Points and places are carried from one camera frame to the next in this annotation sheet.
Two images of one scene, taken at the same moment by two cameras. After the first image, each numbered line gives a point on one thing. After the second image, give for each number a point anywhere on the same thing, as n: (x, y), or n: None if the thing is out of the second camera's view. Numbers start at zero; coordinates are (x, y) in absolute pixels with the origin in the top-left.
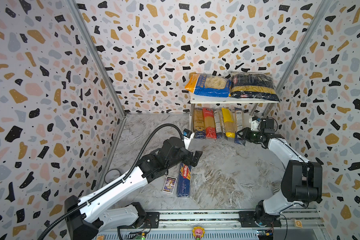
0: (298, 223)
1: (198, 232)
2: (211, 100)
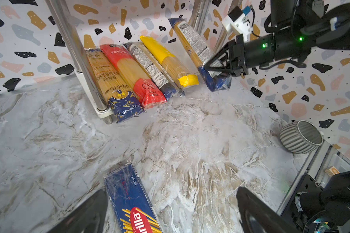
0: (332, 171)
1: None
2: (200, 8)
